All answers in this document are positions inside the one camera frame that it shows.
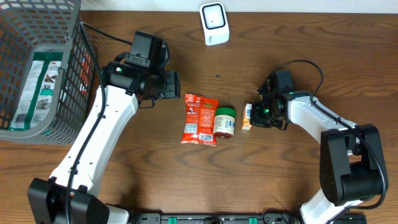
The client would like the small orange white box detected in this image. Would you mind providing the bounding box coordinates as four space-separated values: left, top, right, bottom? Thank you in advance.
242 103 252 131

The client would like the red candy bag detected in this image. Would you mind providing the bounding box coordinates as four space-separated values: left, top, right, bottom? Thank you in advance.
181 93 219 146

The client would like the green lid white jar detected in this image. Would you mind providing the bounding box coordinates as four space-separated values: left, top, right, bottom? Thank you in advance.
213 107 236 138

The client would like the red tube package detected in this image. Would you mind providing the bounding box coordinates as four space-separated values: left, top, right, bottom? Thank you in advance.
80 52 93 95

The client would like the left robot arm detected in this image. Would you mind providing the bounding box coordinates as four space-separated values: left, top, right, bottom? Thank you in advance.
27 61 180 223

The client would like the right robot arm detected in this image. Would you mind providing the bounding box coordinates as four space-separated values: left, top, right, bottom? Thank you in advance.
250 90 388 223

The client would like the white barcode scanner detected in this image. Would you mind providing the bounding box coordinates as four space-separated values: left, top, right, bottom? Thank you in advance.
199 2 230 46

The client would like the grey plastic mesh basket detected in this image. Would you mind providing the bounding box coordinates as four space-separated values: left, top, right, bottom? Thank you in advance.
1 0 95 145

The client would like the white green 3M package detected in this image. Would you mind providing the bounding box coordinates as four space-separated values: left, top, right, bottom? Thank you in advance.
8 52 63 131

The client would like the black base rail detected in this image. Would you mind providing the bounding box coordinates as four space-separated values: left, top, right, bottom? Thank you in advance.
127 213 304 224

